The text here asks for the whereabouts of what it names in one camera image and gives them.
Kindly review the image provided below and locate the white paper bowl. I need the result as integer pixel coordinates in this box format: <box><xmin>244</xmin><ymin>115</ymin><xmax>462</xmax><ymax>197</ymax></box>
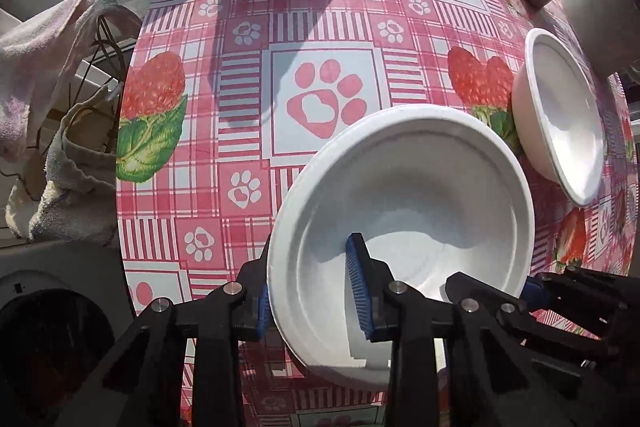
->
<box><xmin>511</xmin><ymin>28</ymin><xmax>604</xmax><ymax>207</ymax></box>
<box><xmin>267</xmin><ymin>104</ymin><xmax>535</xmax><ymax>391</ymax></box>

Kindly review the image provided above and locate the white washing machine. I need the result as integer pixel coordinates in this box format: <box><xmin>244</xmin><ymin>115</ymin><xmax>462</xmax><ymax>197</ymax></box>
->
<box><xmin>1</xmin><ymin>241</ymin><xmax>134</xmax><ymax>426</ymax></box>

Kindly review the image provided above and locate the beige towel on rack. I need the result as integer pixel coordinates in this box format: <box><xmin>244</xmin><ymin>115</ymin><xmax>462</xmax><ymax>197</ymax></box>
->
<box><xmin>4</xmin><ymin>87</ymin><xmax>119</xmax><ymax>248</ymax></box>

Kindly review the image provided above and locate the white towel on rack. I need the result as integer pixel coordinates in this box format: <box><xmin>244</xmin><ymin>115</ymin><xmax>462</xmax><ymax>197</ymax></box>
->
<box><xmin>1</xmin><ymin>0</ymin><xmax>141</xmax><ymax>162</ymax></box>

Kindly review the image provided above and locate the pink checked strawberry tablecloth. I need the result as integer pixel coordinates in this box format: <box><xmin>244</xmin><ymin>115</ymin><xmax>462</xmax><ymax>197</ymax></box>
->
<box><xmin>114</xmin><ymin>0</ymin><xmax>640</xmax><ymax>427</ymax></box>

